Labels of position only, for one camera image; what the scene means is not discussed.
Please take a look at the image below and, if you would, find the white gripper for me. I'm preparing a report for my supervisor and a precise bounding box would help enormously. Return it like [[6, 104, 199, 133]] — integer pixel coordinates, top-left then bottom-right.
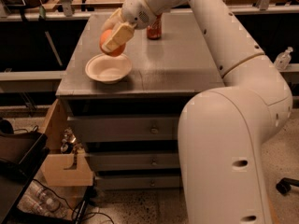
[[101, 0, 157, 47]]

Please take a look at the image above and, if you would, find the orange fruit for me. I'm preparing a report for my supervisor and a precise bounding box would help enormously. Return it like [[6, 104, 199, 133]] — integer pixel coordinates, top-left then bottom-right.
[[99, 30, 125, 57]]

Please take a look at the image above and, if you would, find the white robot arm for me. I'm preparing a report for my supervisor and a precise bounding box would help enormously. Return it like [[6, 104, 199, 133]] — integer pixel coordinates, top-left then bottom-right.
[[101, 0, 292, 224]]

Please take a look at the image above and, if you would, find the red cola can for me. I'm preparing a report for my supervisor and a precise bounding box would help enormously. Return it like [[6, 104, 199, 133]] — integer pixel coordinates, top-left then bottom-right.
[[147, 15, 162, 40]]

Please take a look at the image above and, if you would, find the grey drawer cabinet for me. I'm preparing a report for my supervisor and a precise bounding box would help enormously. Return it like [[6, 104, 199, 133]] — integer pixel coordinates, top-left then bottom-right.
[[57, 11, 222, 177]]

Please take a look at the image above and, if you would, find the top grey drawer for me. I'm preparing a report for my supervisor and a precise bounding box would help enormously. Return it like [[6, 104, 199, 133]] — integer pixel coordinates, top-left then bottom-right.
[[67, 116, 178, 143]]

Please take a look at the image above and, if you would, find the grey drawer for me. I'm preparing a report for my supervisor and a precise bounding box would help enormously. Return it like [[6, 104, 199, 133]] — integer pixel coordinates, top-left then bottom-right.
[[94, 175, 181, 190], [67, 116, 178, 143], [86, 152, 179, 172]]

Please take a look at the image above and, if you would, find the middle grey drawer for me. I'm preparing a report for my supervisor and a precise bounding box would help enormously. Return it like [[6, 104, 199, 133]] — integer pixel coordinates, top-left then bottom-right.
[[86, 152, 179, 172]]

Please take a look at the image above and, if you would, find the bottom grey drawer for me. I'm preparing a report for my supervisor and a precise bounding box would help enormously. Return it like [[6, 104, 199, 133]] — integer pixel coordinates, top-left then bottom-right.
[[94, 175, 181, 190]]

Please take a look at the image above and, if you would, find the black cart on left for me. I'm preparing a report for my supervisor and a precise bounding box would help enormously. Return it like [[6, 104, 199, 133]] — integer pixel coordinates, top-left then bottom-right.
[[0, 131, 50, 224]]

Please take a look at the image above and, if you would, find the clear sanitizer bottle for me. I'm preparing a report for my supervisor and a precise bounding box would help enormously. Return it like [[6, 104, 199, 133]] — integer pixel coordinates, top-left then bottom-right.
[[274, 47, 293, 70]]

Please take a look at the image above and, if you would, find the clear plastic bottle on floor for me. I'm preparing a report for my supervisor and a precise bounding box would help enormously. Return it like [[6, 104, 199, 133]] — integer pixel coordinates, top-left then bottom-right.
[[28, 181, 62, 213]]

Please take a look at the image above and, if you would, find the black office chair wheel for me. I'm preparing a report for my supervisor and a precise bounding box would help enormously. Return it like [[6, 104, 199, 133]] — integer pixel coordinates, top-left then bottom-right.
[[276, 177, 299, 195]]

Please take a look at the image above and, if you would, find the grey metal shelf rail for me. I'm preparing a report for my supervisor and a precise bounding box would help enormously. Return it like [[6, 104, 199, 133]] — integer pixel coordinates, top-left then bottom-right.
[[0, 71, 66, 93]]

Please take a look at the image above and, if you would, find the black cable on floor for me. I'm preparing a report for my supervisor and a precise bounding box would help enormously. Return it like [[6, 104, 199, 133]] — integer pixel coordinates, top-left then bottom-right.
[[32, 178, 116, 224]]

